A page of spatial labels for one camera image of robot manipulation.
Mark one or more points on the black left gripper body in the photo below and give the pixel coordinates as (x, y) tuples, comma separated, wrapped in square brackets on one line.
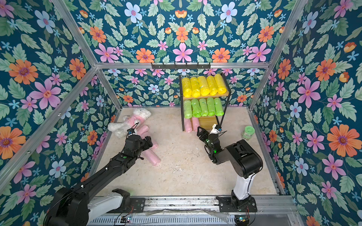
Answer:
[(143, 145)]

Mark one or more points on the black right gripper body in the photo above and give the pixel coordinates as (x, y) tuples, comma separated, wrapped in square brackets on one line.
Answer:
[(206, 138)]

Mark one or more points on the pink trash bag roll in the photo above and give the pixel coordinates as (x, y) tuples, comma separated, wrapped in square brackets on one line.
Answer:
[(155, 145), (188, 125), (195, 123), (143, 129), (151, 157)]

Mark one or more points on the green trash bag roll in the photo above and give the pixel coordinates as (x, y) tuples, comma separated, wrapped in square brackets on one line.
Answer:
[(218, 107), (211, 106), (187, 109), (203, 106), (196, 109)]

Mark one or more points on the yellow trash bag roll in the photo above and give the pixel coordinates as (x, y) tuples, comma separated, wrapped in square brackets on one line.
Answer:
[(220, 84), (203, 85), (212, 85), (186, 87), (195, 87)]

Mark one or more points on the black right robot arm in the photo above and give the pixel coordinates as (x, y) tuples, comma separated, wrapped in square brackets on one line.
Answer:
[(243, 158)]

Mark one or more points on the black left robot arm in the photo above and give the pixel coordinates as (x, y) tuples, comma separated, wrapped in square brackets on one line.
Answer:
[(71, 207)]

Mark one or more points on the white pink plush toy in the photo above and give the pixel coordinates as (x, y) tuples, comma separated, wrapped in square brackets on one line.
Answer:
[(120, 129)]

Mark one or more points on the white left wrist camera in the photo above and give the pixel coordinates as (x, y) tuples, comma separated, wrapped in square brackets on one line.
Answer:
[(131, 131)]

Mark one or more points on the wooden shelf with black frame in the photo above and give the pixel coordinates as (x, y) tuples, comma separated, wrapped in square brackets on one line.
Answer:
[(208, 122)]

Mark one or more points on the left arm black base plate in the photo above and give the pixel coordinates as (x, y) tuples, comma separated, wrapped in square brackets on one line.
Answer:
[(128, 203)]

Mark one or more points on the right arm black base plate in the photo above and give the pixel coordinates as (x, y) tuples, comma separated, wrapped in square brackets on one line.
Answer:
[(232, 204)]

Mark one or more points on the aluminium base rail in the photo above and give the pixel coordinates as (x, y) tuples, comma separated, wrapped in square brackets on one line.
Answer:
[(273, 210)]

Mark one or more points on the black wall hook rail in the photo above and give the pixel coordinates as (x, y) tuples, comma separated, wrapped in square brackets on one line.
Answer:
[(176, 66)]

